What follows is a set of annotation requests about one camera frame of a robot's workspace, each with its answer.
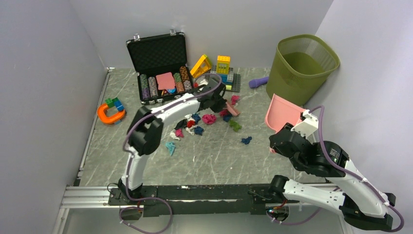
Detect large magenta paper scrap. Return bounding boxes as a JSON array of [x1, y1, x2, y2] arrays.
[[202, 114, 217, 125]]

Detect green mesh waste bin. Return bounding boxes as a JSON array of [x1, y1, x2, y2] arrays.
[[266, 34, 340, 106]]

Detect teal paper scrap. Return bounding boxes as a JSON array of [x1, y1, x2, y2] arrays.
[[165, 141, 176, 156]]

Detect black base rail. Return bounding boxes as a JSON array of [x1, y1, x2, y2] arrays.
[[108, 184, 284, 217]]

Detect pink dustpan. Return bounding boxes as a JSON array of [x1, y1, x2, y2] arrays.
[[265, 95, 306, 134]]

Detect toy brick tower on baseplate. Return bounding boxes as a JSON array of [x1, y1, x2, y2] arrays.
[[211, 55, 241, 93]]

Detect purple cylindrical toy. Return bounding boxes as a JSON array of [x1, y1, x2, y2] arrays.
[[248, 77, 269, 89]]

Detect black paper scrap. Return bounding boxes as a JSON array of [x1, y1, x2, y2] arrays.
[[174, 119, 188, 130]]

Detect dark blue paper scrap centre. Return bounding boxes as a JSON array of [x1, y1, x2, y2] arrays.
[[223, 115, 232, 122]]

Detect magenta paper scrap near bin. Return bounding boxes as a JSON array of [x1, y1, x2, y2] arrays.
[[231, 95, 240, 105]]

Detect dark blue scrap by dustpan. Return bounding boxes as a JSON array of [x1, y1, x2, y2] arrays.
[[193, 126, 204, 136]]

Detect white paper scrap lower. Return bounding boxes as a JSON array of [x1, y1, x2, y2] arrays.
[[186, 126, 196, 136]]

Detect dark blue scrap right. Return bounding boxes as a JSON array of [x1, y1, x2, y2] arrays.
[[241, 136, 252, 145]]

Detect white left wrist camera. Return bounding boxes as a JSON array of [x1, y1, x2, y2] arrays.
[[195, 75, 210, 87]]

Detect black poker chip case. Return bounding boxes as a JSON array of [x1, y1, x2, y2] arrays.
[[126, 29, 194, 105]]

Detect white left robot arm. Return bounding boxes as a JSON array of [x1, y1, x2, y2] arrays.
[[119, 74, 226, 205]]

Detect orange horseshoe toy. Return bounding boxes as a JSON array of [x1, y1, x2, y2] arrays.
[[96, 103, 127, 125]]

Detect pink hand brush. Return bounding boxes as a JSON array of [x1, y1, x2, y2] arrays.
[[225, 101, 241, 117]]

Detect dark blue scrap left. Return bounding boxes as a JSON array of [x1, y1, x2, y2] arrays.
[[191, 113, 201, 124]]

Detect small pink paper scrap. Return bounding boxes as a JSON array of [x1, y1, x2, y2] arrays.
[[175, 129, 184, 138]]

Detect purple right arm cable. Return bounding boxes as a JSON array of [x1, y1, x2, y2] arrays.
[[266, 105, 405, 233]]

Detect yellow triangular toy block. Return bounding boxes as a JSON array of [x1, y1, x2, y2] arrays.
[[190, 54, 212, 78]]

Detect red paper scrap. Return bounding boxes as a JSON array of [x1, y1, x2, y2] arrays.
[[187, 120, 196, 128]]

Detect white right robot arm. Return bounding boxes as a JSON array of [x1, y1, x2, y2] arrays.
[[268, 123, 395, 232]]

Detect magenta paper scrap centre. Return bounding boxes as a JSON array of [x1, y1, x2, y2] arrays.
[[219, 109, 230, 117]]

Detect green blue toy bricks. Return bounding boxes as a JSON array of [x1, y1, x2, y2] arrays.
[[105, 97, 124, 111]]

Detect white paper scrap left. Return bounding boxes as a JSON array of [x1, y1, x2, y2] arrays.
[[169, 131, 180, 141]]

